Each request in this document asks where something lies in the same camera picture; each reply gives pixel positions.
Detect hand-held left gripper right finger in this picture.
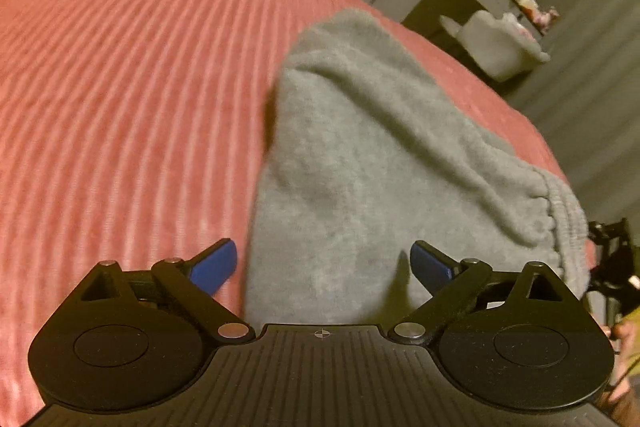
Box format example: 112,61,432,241
392,240,568,346

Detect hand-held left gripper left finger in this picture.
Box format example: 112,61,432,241
75,238,256,344

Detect grey pants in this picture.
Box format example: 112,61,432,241
245,8,592,334

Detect person's right hand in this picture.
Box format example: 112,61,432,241
603,320,640,360

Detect red ribbed blanket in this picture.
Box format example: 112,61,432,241
0,0,599,427

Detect white fluffy chair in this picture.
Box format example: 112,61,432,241
440,9,552,83

